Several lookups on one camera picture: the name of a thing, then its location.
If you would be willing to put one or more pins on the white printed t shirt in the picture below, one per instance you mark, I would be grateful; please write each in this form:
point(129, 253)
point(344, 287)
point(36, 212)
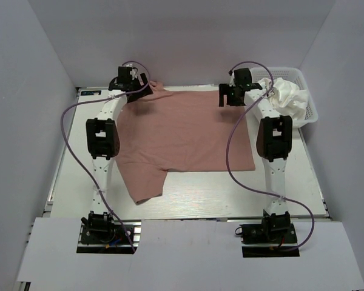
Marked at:
point(289, 99)

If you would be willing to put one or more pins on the blue label sticker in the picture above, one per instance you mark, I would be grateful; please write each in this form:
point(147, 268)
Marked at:
point(90, 92)

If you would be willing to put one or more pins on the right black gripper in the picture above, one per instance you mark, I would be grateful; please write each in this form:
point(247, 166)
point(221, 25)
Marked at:
point(224, 89)

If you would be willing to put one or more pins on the white plastic basket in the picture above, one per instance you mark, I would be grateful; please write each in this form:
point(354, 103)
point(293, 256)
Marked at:
point(266, 78)

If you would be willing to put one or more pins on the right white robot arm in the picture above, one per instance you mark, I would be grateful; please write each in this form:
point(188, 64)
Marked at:
point(274, 137)

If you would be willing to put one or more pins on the pink t shirt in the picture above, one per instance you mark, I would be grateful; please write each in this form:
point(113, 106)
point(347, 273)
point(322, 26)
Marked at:
point(179, 131)

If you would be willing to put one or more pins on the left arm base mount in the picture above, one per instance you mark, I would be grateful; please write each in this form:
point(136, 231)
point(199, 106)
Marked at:
point(101, 234)

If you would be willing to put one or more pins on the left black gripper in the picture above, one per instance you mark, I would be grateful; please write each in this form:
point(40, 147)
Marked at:
point(146, 91)

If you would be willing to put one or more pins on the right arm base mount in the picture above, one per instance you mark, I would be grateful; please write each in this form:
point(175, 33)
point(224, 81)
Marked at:
point(274, 237)

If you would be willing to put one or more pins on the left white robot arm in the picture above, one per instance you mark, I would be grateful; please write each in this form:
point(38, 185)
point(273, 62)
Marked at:
point(103, 141)

